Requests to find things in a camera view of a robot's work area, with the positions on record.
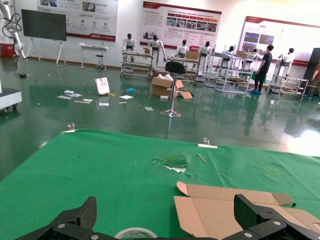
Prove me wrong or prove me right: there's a brown cardboard mailer box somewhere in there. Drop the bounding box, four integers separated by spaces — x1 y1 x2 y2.
173 181 320 239

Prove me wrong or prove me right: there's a small black stool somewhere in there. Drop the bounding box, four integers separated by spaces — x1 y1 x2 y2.
95 54 106 71

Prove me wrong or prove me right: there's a white desk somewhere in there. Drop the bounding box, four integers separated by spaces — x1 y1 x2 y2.
78 42 109 73

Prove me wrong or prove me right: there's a person in brown shirt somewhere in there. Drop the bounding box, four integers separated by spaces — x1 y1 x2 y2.
311 60 320 98

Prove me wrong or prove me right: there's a red framed info board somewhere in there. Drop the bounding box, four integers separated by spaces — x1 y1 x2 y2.
139 0 223 50

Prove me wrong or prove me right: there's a large open cardboard carton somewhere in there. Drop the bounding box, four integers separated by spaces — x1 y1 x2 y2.
150 72 185 99

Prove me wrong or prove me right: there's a white humanoid robot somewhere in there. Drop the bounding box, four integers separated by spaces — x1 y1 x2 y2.
174 39 191 60
121 33 138 63
276 46 296 77
197 40 214 72
146 34 168 71
248 47 261 63
221 45 237 68

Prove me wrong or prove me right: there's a green table cloth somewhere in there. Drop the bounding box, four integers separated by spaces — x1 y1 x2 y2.
0 128 320 240

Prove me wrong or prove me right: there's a black display on white stand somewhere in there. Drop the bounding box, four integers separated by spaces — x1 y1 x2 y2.
20 9 68 67

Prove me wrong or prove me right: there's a silver binder clip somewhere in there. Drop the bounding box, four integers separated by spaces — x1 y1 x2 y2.
198 137 219 149
61 123 79 134

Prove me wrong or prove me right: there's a white shelf frame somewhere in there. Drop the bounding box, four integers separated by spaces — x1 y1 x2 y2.
203 44 260 95

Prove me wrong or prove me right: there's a flat cardboard piece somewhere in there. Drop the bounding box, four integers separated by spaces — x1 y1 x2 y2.
177 90 194 100

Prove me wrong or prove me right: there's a red topped photo info board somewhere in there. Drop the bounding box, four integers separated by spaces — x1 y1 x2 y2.
238 15 320 66

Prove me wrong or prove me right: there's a clear tape roll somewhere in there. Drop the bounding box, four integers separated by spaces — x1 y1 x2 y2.
114 227 159 240

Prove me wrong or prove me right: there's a metal rack cart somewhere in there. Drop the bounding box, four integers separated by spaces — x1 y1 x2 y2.
120 49 155 79
166 56 202 83
268 73 310 96

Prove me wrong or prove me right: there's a brown side table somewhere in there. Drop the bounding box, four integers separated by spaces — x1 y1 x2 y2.
300 84 320 101

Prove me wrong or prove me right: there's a person in black shirt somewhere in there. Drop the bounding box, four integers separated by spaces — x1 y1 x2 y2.
250 44 275 95

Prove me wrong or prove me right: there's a red cabinet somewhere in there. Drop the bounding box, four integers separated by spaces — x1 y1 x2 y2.
0 43 16 59

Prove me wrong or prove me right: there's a white paper shopping bag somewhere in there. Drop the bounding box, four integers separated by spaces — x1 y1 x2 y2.
94 77 111 97

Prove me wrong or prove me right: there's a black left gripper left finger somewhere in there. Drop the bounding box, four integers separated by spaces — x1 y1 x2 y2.
14 196 118 240

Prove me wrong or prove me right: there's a black bar stool chrome base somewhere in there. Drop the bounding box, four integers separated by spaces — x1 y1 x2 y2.
159 60 188 118

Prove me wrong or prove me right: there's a white machine base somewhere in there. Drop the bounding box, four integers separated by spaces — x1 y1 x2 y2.
0 82 23 113

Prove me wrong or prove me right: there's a white info board red strip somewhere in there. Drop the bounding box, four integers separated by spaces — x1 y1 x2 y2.
36 0 119 43

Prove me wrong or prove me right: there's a green covered table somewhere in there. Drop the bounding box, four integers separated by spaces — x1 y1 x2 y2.
251 71 268 81

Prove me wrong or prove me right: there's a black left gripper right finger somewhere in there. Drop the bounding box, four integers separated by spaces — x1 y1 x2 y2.
222 193 320 240

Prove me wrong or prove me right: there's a black panel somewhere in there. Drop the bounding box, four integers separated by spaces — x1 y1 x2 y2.
303 46 320 87

